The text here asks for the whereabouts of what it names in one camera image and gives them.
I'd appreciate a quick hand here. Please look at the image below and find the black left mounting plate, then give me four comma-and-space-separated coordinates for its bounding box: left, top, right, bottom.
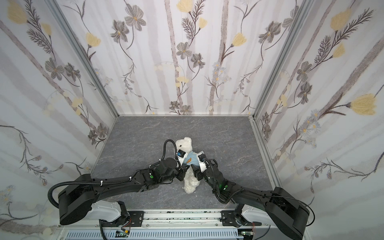
101, 211, 145, 228

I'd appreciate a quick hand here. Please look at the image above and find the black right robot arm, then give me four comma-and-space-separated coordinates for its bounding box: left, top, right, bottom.
190, 158, 313, 240

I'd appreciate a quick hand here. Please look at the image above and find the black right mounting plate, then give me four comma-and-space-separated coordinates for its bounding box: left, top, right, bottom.
220, 210, 262, 228

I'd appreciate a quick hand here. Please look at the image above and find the black mounting plate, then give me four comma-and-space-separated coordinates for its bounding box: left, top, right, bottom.
101, 211, 145, 228
220, 210, 262, 228

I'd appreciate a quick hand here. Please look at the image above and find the white plush teddy bear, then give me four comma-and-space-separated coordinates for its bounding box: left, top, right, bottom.
176, 137, 200, 194

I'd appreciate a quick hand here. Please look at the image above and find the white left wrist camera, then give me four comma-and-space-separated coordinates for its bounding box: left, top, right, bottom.
177, 150, 188, 165

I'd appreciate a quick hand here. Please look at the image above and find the aluminium corner post right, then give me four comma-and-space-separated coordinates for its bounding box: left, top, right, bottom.
252, 0, 314, 118

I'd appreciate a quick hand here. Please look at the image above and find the light blue fleece hoodie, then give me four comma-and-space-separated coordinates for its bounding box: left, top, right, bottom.
183, 151, 204, 167

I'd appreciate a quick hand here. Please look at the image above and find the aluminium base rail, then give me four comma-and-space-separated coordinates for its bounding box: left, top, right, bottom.
56, 209, 307, 230

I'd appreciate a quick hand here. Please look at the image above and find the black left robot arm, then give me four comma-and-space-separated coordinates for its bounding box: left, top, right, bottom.
49, 158, 190, 226

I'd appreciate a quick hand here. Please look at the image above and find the black corrugated right cable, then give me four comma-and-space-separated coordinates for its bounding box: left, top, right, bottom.
161, 139, 179, 163

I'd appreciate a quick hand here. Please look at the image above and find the white slotted cable duct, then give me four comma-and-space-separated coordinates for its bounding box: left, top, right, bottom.
61, 229, 244, 240

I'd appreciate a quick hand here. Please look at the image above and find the aluminium corner post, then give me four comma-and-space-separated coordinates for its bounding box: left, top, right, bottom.
252, 0, 314, 118
44, 0, 120, 118

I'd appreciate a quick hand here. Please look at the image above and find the aluminium corner post left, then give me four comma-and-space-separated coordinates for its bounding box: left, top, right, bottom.
44, 0, 120, 118

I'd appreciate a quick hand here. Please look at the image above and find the black corrugated cable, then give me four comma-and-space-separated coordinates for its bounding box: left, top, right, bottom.
161, 139, 179, 163
47, 176, 133, 209

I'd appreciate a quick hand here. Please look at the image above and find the black corrugated left cable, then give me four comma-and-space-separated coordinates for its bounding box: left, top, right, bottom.
47, 176, 133, 209

